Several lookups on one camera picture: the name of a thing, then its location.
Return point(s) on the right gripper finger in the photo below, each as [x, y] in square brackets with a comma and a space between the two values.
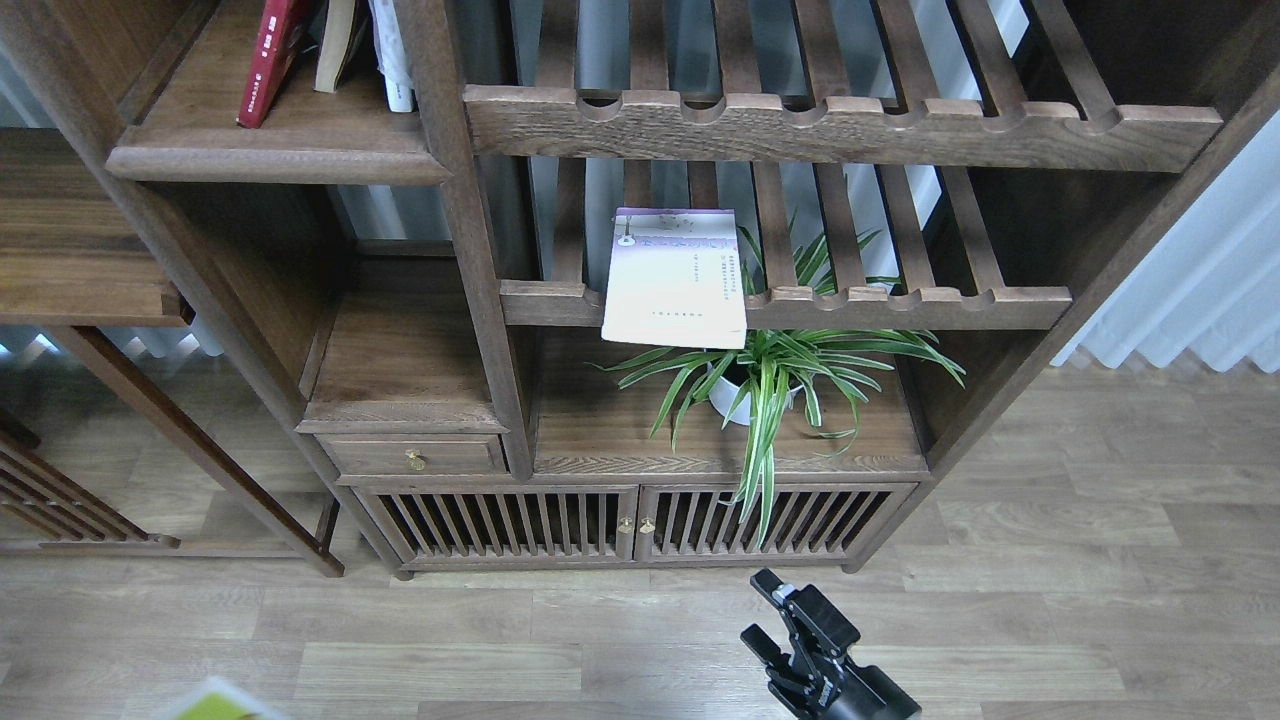
[762, 645]
[770, 585]

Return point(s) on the right slatted cabinet door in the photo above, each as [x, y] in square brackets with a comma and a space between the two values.
[811, 523]

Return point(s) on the yellow cover book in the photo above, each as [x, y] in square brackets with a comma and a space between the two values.
[216, 698]

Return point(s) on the green spider plant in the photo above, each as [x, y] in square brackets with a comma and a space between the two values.
[845, 358]

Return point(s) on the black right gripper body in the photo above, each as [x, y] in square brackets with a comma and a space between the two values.
[818, 680]

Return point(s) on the left slatted cabinet door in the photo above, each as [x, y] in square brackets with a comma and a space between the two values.
[505, 526]

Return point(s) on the upright white book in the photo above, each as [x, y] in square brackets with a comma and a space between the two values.
[392, 58]

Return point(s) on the white plant pot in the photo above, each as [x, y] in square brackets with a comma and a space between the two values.
[726, 389]

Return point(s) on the white curtain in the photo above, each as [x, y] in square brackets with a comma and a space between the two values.
[1211, 285]

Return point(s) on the small wooden drawer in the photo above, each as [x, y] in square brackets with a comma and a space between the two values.
[415, 454]

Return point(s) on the upright tan book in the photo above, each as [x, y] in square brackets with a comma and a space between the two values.
[344, 28]

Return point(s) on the red cover book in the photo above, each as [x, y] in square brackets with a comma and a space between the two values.
[282, 26]

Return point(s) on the dark wooden bookshelf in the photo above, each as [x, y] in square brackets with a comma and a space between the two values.
[897, 163]

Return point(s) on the pale purple white book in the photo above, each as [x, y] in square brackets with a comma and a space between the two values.
[675, 279]

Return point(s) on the wooden side shelf unit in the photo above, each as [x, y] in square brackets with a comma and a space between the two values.
[73, 266]

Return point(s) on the slatted cabinet door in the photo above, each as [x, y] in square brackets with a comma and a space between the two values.
[811, 523]
[505, 526]

